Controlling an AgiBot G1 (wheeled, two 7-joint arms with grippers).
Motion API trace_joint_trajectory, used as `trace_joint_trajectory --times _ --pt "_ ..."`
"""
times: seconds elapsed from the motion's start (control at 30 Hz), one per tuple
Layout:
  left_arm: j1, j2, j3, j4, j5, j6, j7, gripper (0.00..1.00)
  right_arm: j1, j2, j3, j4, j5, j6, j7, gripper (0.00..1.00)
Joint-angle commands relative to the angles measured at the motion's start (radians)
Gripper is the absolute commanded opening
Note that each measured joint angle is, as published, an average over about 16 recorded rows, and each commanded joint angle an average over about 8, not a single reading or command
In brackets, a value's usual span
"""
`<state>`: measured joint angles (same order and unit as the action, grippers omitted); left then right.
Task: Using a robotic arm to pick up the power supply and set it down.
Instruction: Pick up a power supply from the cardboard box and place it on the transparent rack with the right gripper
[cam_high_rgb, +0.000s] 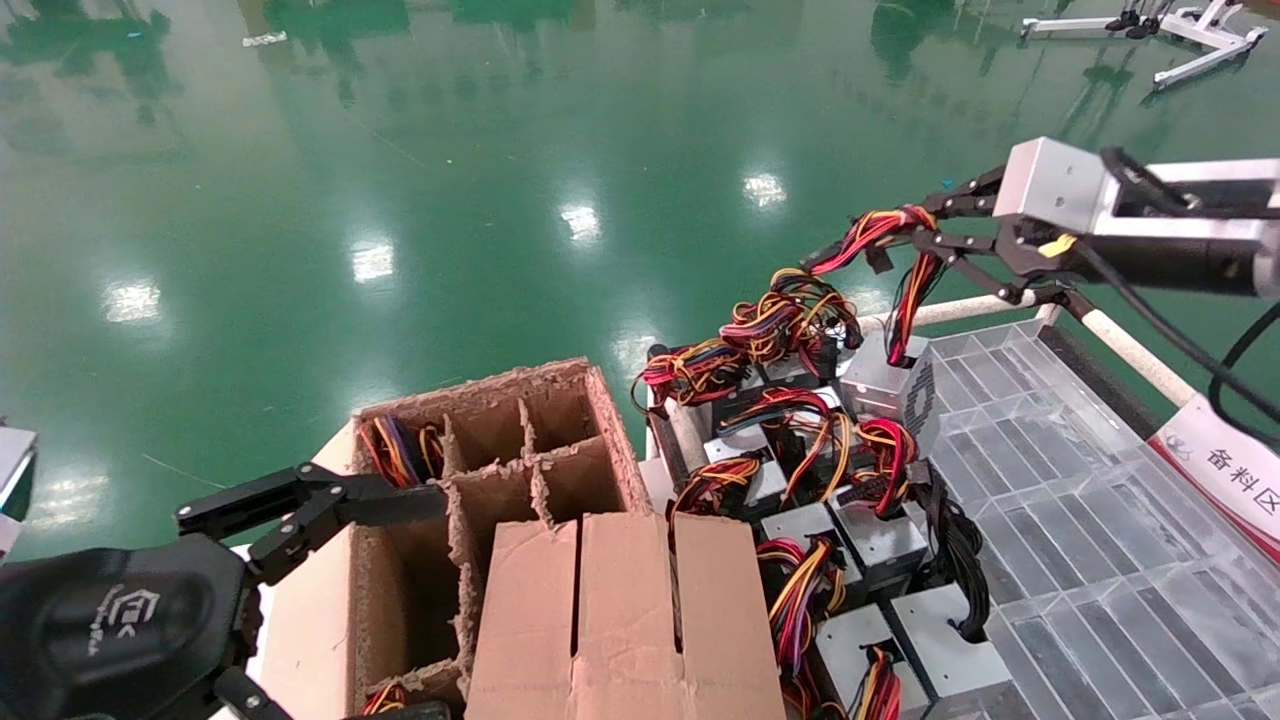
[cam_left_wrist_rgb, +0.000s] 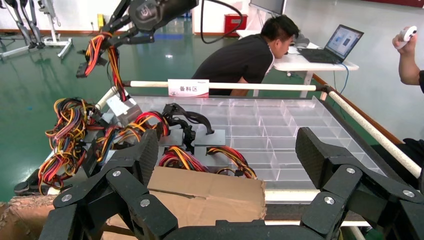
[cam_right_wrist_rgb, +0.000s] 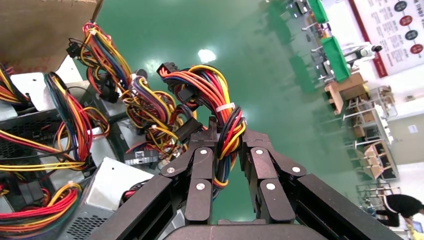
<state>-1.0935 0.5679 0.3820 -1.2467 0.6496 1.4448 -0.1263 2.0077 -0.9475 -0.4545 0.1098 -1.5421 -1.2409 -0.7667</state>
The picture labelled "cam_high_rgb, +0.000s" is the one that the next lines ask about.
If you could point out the black tube joint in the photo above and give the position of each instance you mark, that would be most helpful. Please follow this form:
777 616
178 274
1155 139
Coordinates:
1070 302

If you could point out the slotted cardboard divider strip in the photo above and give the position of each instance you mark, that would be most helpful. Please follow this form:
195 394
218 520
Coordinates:
620 620

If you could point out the white floor stand frame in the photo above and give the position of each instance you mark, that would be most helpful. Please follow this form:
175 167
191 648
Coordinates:
1200 35

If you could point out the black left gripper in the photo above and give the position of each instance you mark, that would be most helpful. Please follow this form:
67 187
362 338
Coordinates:
110 630

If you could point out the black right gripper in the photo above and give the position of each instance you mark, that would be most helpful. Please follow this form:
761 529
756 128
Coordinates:
1150 262

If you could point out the clear ribbed shelf panel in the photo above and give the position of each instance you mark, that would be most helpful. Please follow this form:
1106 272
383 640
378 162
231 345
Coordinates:
1100 560

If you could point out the brown cardboard box with dividers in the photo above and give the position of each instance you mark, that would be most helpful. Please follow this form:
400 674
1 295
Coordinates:
310 620

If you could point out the small white litter scrap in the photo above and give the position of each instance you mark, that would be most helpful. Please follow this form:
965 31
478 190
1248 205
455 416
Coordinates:
265 39

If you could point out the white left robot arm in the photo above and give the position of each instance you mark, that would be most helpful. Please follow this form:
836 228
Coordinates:
14 480

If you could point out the white sign with red stripe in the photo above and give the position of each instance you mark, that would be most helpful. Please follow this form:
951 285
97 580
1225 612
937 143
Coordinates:
1220 470

